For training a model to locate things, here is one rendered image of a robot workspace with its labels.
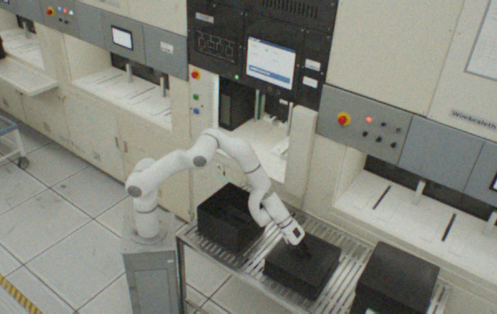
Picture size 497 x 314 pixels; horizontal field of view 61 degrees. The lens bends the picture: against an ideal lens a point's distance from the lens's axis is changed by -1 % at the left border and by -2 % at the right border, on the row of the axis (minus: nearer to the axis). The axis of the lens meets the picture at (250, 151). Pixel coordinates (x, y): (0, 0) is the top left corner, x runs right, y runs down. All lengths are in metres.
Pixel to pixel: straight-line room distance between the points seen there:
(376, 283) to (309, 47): 1.09
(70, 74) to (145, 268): 1.94
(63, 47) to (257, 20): 1.91
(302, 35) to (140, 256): 1.37
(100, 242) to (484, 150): 2.64
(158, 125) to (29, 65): 1.62
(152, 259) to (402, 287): 1.23
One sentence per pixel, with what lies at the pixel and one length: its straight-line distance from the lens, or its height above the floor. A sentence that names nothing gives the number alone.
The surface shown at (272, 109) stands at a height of 0.99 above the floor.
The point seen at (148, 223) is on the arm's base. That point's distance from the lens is 2.25.
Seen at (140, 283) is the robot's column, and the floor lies 0.50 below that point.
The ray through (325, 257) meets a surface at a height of 0.86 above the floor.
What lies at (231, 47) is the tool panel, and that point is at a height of 1.59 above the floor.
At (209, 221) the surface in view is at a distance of 2.22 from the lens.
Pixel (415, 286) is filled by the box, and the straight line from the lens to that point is 1.97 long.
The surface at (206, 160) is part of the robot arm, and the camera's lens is 1.83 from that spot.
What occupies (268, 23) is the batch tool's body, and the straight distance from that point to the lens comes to 2.16.
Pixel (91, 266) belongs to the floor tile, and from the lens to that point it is 3.30.
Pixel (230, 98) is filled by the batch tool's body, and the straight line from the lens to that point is 2.81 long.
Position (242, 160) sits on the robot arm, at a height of 1.35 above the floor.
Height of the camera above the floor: 2.44
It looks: 35 degrees down
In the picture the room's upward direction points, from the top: 4 degrees clockwise
